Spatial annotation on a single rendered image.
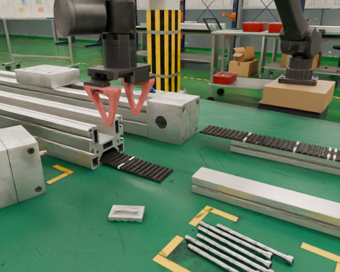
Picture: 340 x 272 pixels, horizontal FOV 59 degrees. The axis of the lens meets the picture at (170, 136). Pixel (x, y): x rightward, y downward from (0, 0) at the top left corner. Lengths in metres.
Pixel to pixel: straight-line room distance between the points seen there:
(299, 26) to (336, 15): 7.16
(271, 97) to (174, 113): 0.46
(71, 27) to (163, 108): 0.30
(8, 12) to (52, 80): 6.06
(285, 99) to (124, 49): 0.65
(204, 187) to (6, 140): 0.33
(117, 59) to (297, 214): 0.37
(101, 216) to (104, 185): 0.09
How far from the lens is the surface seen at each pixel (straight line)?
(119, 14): 0.52
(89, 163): 0.60
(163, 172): 0.58
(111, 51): 0.52
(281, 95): 1.04
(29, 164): 0.53
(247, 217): 0.48
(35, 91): 1.02
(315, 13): 8.26
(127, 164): 0.60
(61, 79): 0.94
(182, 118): 0.68
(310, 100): 1.03
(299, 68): 1.10
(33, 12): 6.61
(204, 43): 9.29
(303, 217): 0.49
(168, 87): 4.02
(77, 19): 0.47
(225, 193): 0.51
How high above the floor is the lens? 1.06
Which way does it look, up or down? 22 degrees down
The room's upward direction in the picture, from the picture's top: straight up
